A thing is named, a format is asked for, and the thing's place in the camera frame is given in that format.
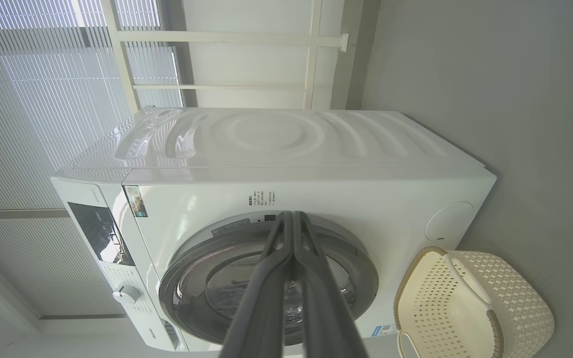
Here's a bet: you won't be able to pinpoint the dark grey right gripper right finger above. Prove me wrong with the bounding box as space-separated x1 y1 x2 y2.
291 211 369 358

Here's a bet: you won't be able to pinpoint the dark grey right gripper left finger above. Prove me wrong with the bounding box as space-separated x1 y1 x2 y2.
219 211 295 358

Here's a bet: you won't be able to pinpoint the black rimmed glass washer door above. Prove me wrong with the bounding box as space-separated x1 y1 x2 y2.
159 211 380 347

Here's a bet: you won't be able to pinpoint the white front-load washing machine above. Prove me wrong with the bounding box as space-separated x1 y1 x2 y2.
50 106 497 353

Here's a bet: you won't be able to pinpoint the black washing machine display panel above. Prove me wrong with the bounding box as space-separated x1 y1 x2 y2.
68 202 135 267

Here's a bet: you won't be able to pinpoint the small printed text sticker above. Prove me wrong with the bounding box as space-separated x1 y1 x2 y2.
248 190 277 205

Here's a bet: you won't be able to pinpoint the white control knob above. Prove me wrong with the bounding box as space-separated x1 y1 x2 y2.
112 284 142 306

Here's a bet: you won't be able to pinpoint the round white filter cover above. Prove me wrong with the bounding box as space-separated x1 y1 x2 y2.
425 201 475 242

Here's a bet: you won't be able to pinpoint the rectangular promo sticker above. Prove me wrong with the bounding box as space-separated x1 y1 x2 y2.
123 185 148 218

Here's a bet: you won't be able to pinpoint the cream perforated laundry basket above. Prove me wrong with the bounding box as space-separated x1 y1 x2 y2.
393 247 555 358

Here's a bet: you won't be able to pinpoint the white metal railing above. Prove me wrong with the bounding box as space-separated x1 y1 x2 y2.
100 0 349 112

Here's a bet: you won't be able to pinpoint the white window blinds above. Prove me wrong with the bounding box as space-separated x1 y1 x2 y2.
0 0 183 319

